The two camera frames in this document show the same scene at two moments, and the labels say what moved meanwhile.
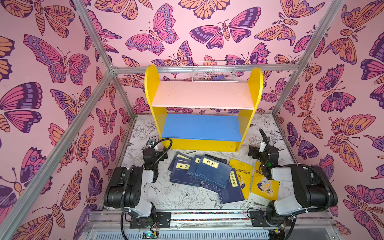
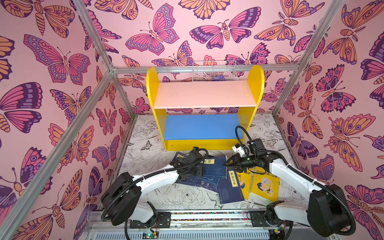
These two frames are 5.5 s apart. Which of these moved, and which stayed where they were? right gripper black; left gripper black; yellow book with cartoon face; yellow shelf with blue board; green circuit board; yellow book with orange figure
Moved: left gripper black; right gripper black
Stayed: yellow book with orange figure; yellow shelf with blue board; green circuit board; yellow book with cartoon face
